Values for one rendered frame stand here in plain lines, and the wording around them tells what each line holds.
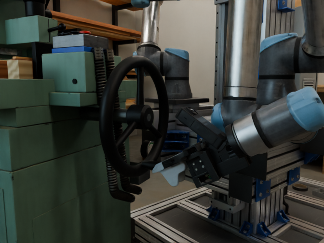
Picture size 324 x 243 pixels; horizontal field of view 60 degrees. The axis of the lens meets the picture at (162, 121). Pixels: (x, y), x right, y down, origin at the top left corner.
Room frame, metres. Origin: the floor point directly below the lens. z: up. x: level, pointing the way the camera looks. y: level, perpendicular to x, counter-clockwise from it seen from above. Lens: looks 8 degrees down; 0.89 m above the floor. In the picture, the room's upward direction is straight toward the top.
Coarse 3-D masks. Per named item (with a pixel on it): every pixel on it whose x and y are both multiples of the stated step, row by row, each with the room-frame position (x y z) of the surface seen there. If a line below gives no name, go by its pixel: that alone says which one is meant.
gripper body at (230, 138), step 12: (228, 132) 0.52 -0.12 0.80; (204, 144) 0.54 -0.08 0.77; (228, 144) 0.53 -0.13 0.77; (192, 156) 0.54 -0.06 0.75; (204, 156) 0.53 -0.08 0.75; (216, 156) 0.54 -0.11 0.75; (228, 156) 0.53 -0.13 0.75; (240, 156) 0.51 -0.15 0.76; (192, 168) 0.55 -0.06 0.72; (204, 168) 0.54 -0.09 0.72; (216, 168) 0.53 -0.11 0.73; (228, 168) 0.53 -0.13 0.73; (240, 168) 0.52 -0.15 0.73; (204, 180) 0.54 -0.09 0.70; (216, 180) 0.52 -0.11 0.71
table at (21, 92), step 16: (0, 80) 0.55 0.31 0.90; (16, 80) 0.58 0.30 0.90; (32, 80) 0.61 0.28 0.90; (48, 80) 0.65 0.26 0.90; (128, 80) 0.95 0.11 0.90; (0, 96) 0.55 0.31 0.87; (16, 96) 0.58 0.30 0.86; (32, 96) 0.61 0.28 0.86; (48, 96) 0.65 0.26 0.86; (64, 96) 0.63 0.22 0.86; (80, 96) 0.61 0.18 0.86; (96, 96) 0.65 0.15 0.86; (128, 96) 0.94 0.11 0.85
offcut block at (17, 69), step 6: (12, 60) 0.60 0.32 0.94; (18, 60) 0.60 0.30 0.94; (24, 60) 0.61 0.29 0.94; (12, 66) 0.60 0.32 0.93; (18, 66) 0.60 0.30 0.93; (24, 66) 0.61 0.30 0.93; (30, 66) 0.63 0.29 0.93; (12, 72) 0.60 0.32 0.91; (18, 72) 0.60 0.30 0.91; (24, 72) 0.61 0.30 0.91; (30, 72) 0.63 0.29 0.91; (12, 78) 0.60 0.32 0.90; (18, 78) 0.60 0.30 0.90; (24, 78) 0.61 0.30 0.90; (30, 78) 0.63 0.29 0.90
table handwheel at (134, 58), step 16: (128, 64) 0.61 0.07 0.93; (144, 64) 0.67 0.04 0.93; (112, 80) 0.57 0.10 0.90; (160, 80) 0.74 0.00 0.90; (112, 96) 0.56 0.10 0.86; (160, 96) 0.77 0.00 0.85; (80, 112) 0.73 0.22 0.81; (96, 112) 0.71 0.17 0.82; (112, 112) 0.55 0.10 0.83; (128, 112) 0.66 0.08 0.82; (144, 112) 0.64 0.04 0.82; (160, 112) 0.78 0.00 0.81; (112, 128) 0.55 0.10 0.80; (128, 128) 0.62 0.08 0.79; (144, 128) 0.65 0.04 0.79; (160, 128) 0.77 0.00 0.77; (112, 144) 0.55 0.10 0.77; (160, 144) 0.75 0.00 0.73; (112, 160) 0.56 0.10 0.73; (144, 160) 0.70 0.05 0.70; (128, 176) 0.62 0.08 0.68
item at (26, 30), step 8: (32, 16) 0.78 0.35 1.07; (40, 16) 0.78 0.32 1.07; (8, 24) 0.83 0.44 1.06; (16, 24) 0.81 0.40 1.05; (24, 24) 0.80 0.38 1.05; (32, 24) 0.78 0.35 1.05; (40, 24) 0.78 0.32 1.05; (48, 24) 0.80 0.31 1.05; (56, 24) 0.83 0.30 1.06; (8, 32) 0.83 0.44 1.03; (16, 32) 0.81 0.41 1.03; (24, 32) 0.80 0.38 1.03; (32, 32) 0.78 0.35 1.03; (40, 32) 0.78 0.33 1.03; (48, 32) 0.80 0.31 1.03; (56, 32) 0.83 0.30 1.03; (8, 40) 0.83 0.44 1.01; (16, 40) 0.81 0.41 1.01; (24, 40) 0.80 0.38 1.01; (32, 40) 0.78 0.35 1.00; (40, 40) 0.78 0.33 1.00; (48, 40) 0.80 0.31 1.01
